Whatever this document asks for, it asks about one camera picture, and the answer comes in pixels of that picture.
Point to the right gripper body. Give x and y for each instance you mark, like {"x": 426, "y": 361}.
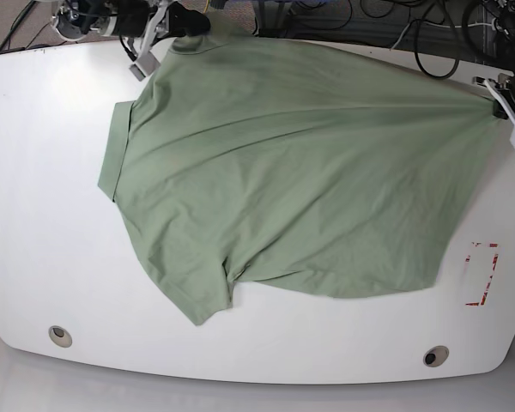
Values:
{"x": 155, "y": 26}

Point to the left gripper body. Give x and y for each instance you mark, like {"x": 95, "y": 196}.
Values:
{"x": 502, "y": 90}

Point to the green polo t-shirt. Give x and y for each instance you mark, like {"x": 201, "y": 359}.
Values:
{"x": 291, "y": 164}

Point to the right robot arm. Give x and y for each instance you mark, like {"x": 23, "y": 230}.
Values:
{"x": 138, "y": 25}

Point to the red tape rectangle marking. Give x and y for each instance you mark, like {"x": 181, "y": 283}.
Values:
{"x": 478, "y": 273}

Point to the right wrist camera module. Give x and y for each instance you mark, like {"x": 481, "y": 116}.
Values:
{"x": 144, "y": 66}

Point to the right table cable grommet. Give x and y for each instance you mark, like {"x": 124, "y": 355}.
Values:
{"x": 436, "y": 356}

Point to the table cable grommet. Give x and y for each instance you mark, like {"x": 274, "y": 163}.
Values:
{"x": 436, "y": 356}
{"x": 60, "y": 336}

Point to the left table cable grommet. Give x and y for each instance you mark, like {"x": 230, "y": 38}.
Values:
{"x": 60, "y": 336}

